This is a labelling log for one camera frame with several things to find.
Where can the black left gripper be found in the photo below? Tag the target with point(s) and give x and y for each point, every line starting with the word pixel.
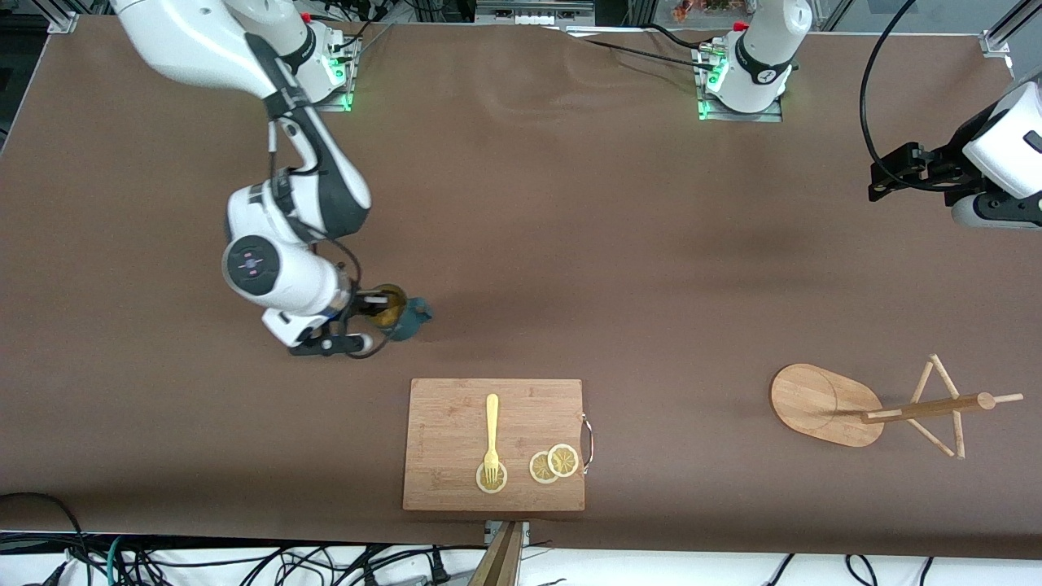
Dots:
pixel 947 163

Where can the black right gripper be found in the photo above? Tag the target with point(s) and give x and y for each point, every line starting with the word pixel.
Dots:
pixel 364 303

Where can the teal ribbed cup yellow inside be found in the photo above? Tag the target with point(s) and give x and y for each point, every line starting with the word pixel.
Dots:
pixel 404 329

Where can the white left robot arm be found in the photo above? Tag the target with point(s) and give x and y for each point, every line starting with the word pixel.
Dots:
pixel 761 65

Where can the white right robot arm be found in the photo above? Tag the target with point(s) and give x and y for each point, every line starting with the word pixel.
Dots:
pixel 285 277

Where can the wooden mug rack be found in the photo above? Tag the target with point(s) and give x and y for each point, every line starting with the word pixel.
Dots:
pixel 814 403

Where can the yellow plastic fork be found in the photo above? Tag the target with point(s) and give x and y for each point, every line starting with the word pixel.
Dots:
pixel 492 423

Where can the lemon slice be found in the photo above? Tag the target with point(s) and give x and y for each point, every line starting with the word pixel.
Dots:
pixel 562 461
pixel 492 488
pixel 538 470

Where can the colourful snack packet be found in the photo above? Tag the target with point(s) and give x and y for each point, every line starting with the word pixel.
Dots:
pixel 708 6

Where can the wooden strip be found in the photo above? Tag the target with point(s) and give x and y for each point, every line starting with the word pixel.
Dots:
pixel 501 561

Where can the grey power strip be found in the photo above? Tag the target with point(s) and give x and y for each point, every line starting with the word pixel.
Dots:
pixel 533 15

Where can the aluminium frame profile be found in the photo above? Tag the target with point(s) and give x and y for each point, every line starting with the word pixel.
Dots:
pixel 997 42

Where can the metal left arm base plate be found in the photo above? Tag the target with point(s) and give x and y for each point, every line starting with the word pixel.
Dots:
pixel 741 116

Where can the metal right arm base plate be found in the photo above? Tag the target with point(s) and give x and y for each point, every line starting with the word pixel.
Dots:
pixel 338 99

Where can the small metal table bracket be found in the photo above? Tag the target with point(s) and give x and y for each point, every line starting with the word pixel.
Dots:
pixel 525 533

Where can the aluminium corner bracket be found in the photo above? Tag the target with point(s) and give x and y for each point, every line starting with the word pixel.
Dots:
pixel 63 23

